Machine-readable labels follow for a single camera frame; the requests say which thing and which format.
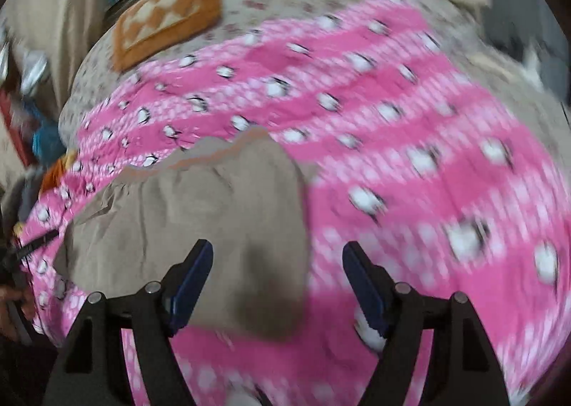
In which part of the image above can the beige jacket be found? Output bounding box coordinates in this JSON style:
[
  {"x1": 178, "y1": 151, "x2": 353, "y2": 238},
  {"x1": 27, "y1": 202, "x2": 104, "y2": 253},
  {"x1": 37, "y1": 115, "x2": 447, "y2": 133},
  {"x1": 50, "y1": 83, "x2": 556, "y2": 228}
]
[{"x1": 54, "y1": 127, "x2": 314, "y2": 343}]

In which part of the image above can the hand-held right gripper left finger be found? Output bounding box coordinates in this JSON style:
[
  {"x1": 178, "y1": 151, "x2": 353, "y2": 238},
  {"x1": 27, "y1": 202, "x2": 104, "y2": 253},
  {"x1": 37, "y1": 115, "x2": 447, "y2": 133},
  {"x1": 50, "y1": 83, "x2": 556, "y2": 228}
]
[{"x1": 42, "y1": 239, "x2": 213, "y2": 406}]

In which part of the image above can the orange cloth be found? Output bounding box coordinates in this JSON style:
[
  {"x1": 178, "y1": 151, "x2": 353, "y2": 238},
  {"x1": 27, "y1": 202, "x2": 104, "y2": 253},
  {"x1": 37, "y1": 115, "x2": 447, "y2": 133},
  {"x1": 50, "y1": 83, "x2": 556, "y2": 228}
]
[{"x1": 41, "y1": 151, "x2": 80, "y2": 198}]

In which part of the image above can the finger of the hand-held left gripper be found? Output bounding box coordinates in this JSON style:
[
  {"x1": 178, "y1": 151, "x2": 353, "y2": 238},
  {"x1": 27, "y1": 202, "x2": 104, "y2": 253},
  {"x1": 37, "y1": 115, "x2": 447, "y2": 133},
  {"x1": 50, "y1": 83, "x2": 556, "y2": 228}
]
[{"x1": 17, "y1": 229, "x2": 60, "y2": 256}]

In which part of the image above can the blue cloth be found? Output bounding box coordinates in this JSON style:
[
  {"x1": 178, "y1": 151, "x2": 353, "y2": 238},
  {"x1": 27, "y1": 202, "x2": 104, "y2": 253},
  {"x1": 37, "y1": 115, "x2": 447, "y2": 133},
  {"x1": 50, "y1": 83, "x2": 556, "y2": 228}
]
[{"x1": 32, "y1": 124, "x2": 66, "y2": 162}]

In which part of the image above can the beige curtain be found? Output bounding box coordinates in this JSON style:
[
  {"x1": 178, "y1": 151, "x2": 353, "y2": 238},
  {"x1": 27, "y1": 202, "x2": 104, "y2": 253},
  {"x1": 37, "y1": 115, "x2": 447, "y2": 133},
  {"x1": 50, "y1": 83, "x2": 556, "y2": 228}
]
[{"x1": 0, "y1": 0, "x2": 114, "y2": 193}]

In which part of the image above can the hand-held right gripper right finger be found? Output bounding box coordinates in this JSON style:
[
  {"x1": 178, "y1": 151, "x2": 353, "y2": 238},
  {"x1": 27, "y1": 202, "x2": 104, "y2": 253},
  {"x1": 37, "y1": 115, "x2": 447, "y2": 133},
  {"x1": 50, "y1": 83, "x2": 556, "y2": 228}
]
[{"x1": 343, "y1": 241, "x2": 510, "y2": 406}]

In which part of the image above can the pink penguin print blanket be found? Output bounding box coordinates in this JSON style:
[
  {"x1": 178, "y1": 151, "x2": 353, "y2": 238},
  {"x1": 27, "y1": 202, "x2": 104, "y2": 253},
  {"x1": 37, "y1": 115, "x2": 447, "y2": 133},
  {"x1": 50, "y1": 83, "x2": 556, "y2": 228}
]
[{"x1": 22, "y1": 0, "x2": 571, "y2": 406}]

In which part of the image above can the orange checkered mat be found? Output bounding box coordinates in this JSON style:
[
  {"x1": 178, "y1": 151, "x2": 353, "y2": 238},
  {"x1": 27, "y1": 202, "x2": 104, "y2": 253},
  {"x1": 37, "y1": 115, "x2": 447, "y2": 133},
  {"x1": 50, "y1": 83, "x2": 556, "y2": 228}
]
[{"x1": 111, "y1": 0, "x2": 224, "y2": 73}]

